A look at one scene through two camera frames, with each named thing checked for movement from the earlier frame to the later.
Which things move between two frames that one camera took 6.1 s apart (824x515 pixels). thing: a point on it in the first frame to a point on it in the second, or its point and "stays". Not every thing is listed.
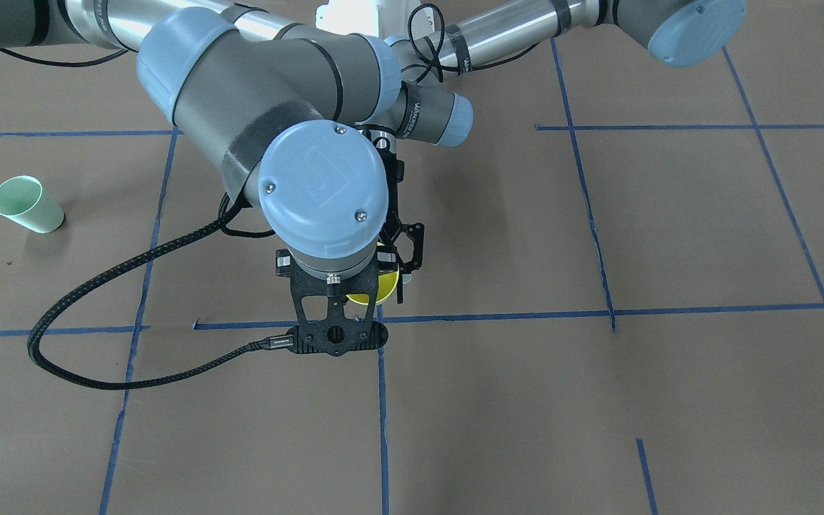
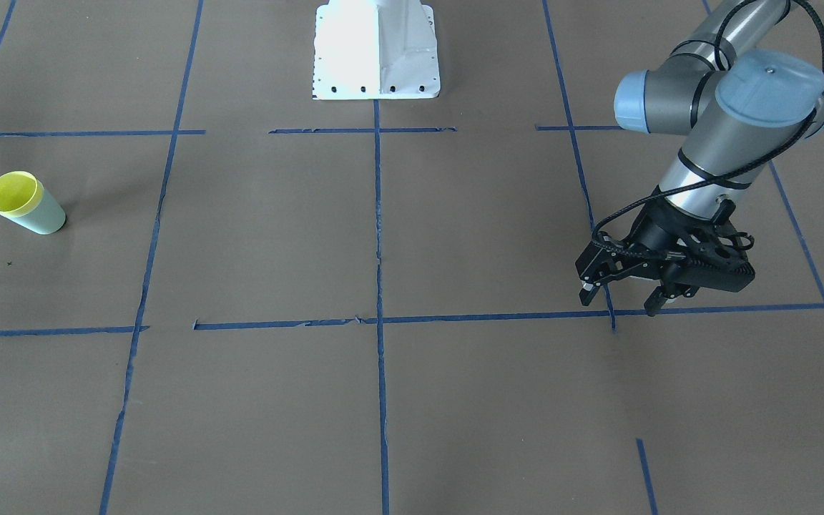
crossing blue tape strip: [286, 325] stays
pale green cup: [23, 199] stays
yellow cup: [388, 281] to [15, 193]
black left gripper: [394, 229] to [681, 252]
